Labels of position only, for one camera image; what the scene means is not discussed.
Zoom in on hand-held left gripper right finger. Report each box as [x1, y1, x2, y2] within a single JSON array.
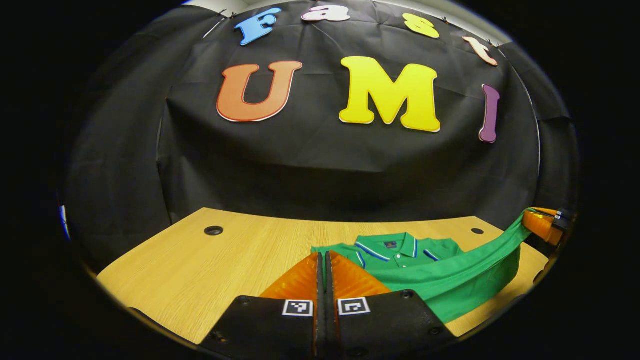
[[325, 249, 458, 360]]

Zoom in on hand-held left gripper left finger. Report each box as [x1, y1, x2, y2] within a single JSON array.
[[199, 252, 324, 360]]

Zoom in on green T-shirt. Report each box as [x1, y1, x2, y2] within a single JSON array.
[[311, 210, 532, 324]]

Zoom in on black backdrop cloth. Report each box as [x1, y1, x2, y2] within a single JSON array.
[[62, 0, 581, 273]]

